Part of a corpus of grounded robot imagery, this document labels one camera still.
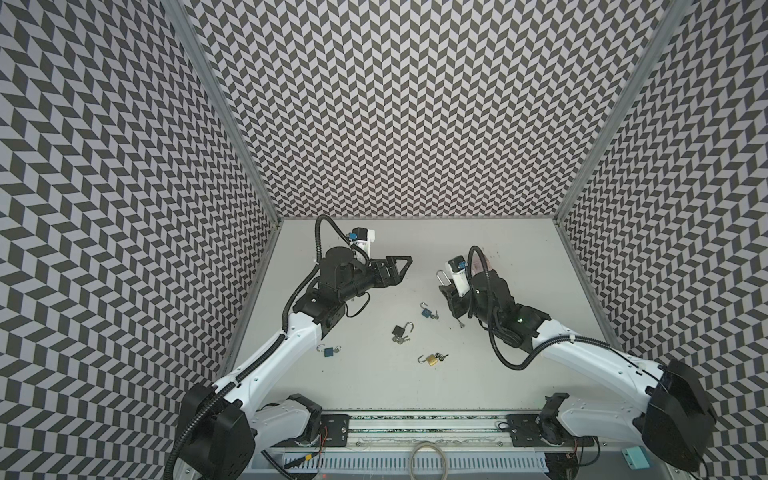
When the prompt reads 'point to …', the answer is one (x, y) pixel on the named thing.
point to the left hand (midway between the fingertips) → (402, 262)
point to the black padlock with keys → (398, 331)
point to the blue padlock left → (328, 352)
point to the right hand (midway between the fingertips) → (445, 291)
